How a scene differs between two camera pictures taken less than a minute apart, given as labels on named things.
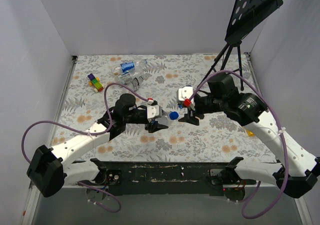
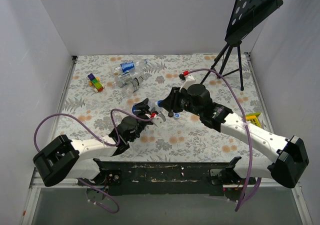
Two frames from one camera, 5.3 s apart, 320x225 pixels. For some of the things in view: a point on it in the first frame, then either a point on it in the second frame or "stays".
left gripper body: (150, 122) → (144, 111)
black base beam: (163, 178) stays
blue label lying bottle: (129, 66) stays
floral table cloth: (94, 83) stays
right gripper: (191, 111) → (175, 99)
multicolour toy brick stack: (95, 82) stays
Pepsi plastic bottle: (164, 120) → (159, 103)
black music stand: (254, 4) stays
